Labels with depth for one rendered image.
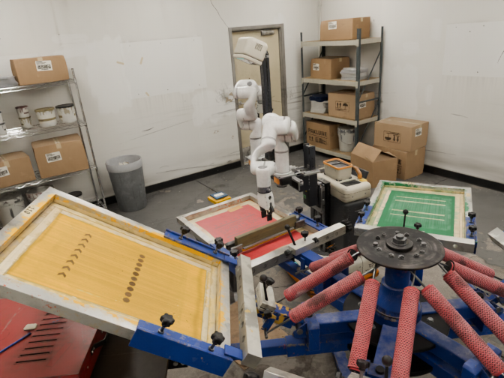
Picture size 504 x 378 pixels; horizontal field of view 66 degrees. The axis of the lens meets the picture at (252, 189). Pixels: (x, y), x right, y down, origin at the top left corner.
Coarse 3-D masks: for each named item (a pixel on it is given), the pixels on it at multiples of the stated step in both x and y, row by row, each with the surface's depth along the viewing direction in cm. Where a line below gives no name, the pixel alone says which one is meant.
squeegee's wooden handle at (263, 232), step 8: (288, 216) 224; (272, 224) 217; (280, 224) 220; (248, 232) 210; (256, 232) 212; (264, 232) 215; (272, 232) 218; (240, 240) 206; (248, 240) 210; (256, 240) 213
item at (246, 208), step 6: (240, 210) 262; (246, 210) 261; (252, 210) 260; (258, 210) 259; (228, 216) 255; (234, 216) 254; (270, 222) 242; (288, 234) 226; (294, 234) 226; (300, 234) 225; (270, 240) 221; (276, 240) 221; (282, 240) 220; (288, 240) 220; (294, 240) 219; (276, 246) 215
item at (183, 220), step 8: (232, 200) 269; (240, 200) 272; (256, 200) 269; (208, 208) 260; (216, 208) 263; (280, 208) 251; (184, 216) 252; (192, 216) 254; (200, 216) 257; (184, 224) 241; (192, 224) 240; (304, 224) 229; (192, 232) 234; (200, 232) 229; (312, 232) 225; (200, 240) 226; (208, 240) 220
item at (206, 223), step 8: (216, 216) 256; (224, 216) 255; (200, 224) 247; (208, 224) 246; (216, 232) 235; (224, 240) 225; (256, 248) 214; (264, 248) 213; (272, 248) 213; (248, 256) 207; (256, 256) 206
